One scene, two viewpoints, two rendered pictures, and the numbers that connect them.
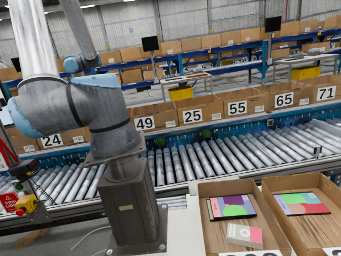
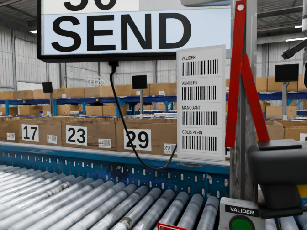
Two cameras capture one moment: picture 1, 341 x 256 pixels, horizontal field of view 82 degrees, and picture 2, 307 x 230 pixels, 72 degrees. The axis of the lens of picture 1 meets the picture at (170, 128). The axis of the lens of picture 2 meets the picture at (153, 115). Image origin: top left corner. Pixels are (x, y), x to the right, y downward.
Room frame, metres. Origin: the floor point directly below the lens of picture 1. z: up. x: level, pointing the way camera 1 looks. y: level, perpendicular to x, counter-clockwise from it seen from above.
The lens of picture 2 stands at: (0.56, 0.83, 1.15)
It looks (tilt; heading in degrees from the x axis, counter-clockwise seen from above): 3 degrees down; 25
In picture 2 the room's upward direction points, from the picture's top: 1 degrees counter-clockwise
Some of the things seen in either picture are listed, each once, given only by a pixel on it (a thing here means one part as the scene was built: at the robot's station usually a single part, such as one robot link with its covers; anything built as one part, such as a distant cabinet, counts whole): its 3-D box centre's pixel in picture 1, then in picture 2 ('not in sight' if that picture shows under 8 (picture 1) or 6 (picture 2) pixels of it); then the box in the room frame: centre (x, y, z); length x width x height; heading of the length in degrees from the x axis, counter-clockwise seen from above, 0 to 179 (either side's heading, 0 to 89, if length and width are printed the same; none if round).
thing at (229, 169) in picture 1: (220, 156); not in sight; (1.26, -0.33, 0.72); 0.52 x 0.05 x 0.05; 2
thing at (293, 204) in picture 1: (299, 203); not in sight; (0.69, -0.53, 0.76); 0.19 x 0.14 x 0.02; 83
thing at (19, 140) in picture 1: (23, 139); (158, 135); (1.67, 1.31, 0.96); 0.39 x 0.29 x 0.17; 91
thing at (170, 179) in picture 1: (168, 165); not in sight; (1.25, 0.06, 0.72); 0.52 x 0.05 x 0.05; 2
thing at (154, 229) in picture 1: (132, 201); not in sight; (0.70, 0.22, 0.91); 0.26 x 0.26 x 0.33; 86
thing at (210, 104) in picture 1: (197, 109); not in sight; (1.72, -0.27, 0.96); 0.39 x 0.29 x 0.17; 92
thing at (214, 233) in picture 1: (234, 217); not in sight; (0.63, -0.21, 0.80); 0.38 x 0.28 x 0.10; 174
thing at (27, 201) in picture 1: (33, 203); not in sight; (0.90, 0.81, 0.84); 0.15 x 0.09 x 0.07; 92
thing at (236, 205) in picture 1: (231, 205); not in sight; (0.72, -0.23, 0.78); 0.19 x 0.14 x 0.02; 84
